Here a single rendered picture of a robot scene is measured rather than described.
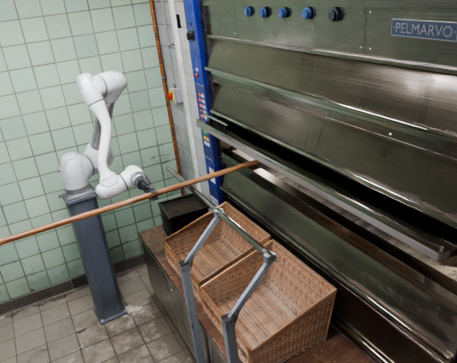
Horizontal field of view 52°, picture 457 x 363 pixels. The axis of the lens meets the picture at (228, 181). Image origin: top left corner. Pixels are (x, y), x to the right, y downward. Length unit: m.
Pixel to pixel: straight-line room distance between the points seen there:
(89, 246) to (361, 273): 1.91
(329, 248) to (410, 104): 0.88
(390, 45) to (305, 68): 0.49
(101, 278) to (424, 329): 2.26
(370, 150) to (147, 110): 2.26
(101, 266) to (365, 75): 2.31
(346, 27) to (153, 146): 2.33
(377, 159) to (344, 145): 0.18
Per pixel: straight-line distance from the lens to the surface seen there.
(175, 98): 3.39
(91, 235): 3.28
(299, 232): 2.38
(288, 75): 2.11
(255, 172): 2.63
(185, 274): 2.34
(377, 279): 2.02
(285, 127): 2.22
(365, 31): 1.73
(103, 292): 3.51
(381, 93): 1.68
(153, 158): 3.82
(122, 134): 3.70
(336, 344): 2.37
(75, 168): 3.10
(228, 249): 3.05
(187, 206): 3.19
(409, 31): 1.59
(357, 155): 1.85
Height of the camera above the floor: 2.22
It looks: 24 degrees down
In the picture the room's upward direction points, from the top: 7 degrees counter-clockwise
